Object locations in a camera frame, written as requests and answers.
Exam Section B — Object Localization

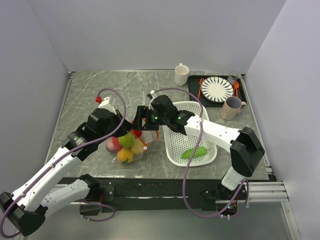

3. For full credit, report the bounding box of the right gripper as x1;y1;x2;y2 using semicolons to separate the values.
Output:
132;105;169;132

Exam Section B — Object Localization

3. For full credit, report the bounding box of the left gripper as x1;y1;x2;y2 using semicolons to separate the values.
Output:
97;109;135;143

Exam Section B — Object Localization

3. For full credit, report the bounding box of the red wrinkled fruit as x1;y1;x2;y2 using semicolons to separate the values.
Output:
132;130;143;138

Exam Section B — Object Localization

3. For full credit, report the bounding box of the green pear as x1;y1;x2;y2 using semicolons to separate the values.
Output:
118;132;135;149

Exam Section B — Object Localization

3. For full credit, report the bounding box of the yellow lemon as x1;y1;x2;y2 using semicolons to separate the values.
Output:
130;138;145;155

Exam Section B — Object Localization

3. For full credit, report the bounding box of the clear zip top bag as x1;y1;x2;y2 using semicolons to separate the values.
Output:
106;124;161;165

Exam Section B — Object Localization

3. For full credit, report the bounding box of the orange fruit with leaf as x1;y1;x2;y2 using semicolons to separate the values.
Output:
116;148;134;164

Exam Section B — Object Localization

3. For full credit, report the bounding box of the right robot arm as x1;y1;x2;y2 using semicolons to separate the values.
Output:
132;95;265;199

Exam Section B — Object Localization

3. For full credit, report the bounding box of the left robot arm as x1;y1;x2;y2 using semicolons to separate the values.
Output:
0;108;132;236

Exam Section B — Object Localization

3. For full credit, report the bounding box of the white perforated basket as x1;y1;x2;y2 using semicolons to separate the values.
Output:
162;101;218;167

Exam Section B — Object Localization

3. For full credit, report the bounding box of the white mug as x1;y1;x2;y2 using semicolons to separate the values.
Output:
174;63;190;87

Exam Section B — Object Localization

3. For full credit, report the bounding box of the orange fork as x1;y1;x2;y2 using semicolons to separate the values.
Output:
197;77;204;100

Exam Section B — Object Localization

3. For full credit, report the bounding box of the green bitter gourd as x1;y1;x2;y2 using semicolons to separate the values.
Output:
180;146;212;161

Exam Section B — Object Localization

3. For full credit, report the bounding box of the striped white plate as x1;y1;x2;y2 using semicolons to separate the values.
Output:
201;76;234;103

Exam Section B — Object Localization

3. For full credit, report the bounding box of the beige mug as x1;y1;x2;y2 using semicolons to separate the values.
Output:
220;96;247;121

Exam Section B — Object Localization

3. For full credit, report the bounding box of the orange spoon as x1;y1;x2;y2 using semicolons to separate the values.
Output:
233;81;240;97

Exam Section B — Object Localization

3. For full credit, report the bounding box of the clear glass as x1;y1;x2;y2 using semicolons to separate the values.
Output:
227;70;240;85

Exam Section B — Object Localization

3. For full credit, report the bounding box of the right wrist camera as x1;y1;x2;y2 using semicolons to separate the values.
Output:
146;90;159;106

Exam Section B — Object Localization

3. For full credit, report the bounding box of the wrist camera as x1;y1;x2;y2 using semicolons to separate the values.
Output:
146;90;159;106
95;96;116;113

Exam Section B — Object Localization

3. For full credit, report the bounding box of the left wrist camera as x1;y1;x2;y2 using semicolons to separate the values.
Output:
95;96;116;113

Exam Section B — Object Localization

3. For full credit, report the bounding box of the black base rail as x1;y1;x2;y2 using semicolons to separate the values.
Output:
67;174;248;213

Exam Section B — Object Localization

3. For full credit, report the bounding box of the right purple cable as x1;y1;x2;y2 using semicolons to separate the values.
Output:
149;87;251;219

